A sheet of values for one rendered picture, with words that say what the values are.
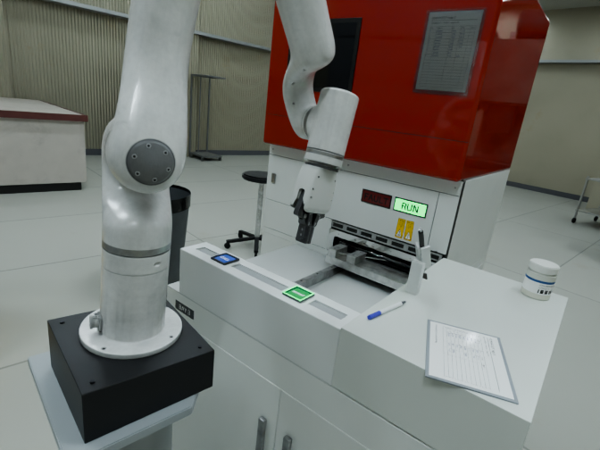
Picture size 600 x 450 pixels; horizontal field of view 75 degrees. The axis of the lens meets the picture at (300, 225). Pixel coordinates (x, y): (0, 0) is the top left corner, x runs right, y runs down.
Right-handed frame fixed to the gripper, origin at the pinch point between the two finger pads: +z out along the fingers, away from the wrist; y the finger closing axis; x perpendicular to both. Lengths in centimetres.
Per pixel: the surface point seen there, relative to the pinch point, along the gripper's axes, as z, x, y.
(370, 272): 14, -4, -50
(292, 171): -13, -52, -57
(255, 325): 26.0, -8.2, -1.1
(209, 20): -284, -699, -475
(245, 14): -332, -685, -556
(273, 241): 20, -59, -64
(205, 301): 27.6, -27.6, -1.5
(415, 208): -11, 3, -57
